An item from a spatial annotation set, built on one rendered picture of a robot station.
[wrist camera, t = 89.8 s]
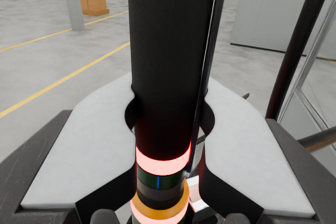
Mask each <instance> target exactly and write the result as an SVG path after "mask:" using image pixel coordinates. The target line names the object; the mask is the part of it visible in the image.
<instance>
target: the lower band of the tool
mask: <svg viewBox="0 0 336 224"><path fill-rule="evenodd" d="M189 193H190V191H189V185H188V182H187V180H186V178H185V181H184V191H183V195H182V198H181V199H180V201H179V202H178V203H177V204H176V205H175V206H173V207H171V208H169V209H165V210H155V209H151V208H149V207H147V206H145V205H144V204H143V203H142V202H141V201H140V199H139V198H138V195H137V192H136V193H135V195H134V197H133V198H132V199H131V201H132V203H133V205H134V207H135V208H136V210H137V211H138V212H139V213H140V214H142V215H143V216H145V217H147V218H149V219H153V220H167V219H170V218H173V217H175V216H176V215H178V214H179V213H180V212H181V211H182V210H183V209H184V208H185V206H186V204H187V202H188V199H189Z"/></svg>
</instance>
